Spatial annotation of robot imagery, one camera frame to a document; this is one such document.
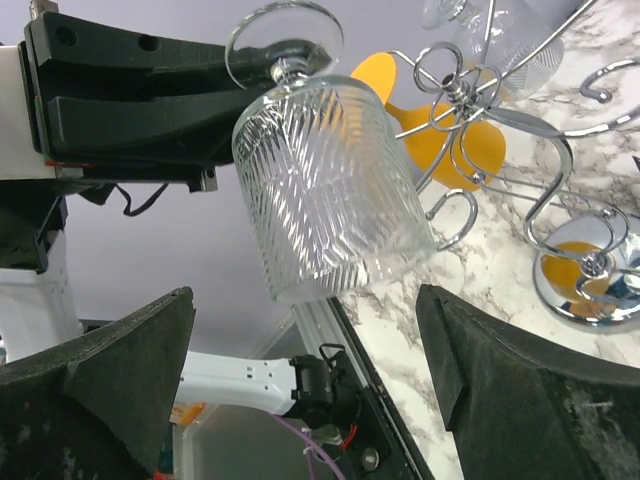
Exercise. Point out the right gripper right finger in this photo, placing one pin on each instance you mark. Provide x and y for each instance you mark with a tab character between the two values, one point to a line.
523	407

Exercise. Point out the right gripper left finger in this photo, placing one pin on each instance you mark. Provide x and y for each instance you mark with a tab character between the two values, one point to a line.
98	406

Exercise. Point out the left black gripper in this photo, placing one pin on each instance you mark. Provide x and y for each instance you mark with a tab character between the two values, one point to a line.
85	105

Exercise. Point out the ribbed clear glass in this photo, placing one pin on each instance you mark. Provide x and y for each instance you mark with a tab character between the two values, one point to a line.
325	181

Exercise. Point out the yellow plastic wine glass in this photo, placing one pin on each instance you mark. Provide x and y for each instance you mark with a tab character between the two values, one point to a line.
481	148

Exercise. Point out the clear wine glass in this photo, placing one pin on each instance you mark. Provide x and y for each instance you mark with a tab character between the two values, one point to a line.
501	40

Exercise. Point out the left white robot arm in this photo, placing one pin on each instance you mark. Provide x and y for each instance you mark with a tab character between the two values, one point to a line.
33	214

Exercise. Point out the black mounting rail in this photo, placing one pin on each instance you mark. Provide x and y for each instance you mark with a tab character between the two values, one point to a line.
379	445

